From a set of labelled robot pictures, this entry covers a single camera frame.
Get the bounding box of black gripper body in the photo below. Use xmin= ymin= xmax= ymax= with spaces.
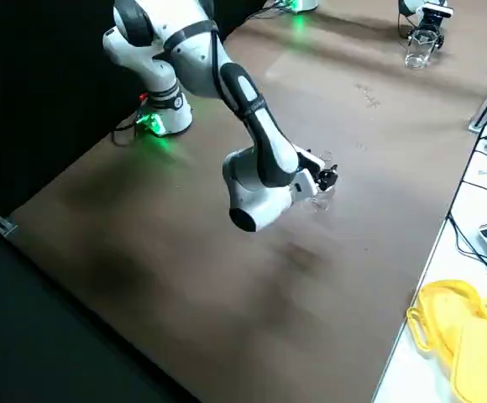
xmin=417 ymin=13 xmax=442 ymax=34
xmin=312 ymin=166 xmax=328 ymax=193

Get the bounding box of clear glass beaker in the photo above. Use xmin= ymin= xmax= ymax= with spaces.
xmin=403 ymin=29 xmax=436 ymax=69

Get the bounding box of clear glass conical flask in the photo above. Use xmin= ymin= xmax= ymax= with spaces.
xmin=308 ymin=149 xmax=336 ymax=213

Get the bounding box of yellow bag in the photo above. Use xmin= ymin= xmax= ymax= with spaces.
xmin=406 ymin=280 xmax=487 ymax=403

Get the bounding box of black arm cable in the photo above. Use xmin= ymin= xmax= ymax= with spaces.
xmin=396 ymin=8 xmax=411 ymax=41
xmin=207 ymin=18 xmax=228 ymax=102

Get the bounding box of black desk cable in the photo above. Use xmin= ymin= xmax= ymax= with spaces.
xmin=447 ymin=121 xmax=487 ymax=278

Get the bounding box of black base power cable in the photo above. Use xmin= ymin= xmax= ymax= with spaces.
xmin=245 ymin=0 xmax=295 ymax=21
xmin=112 ymin=113 xmax=146 ymax=147

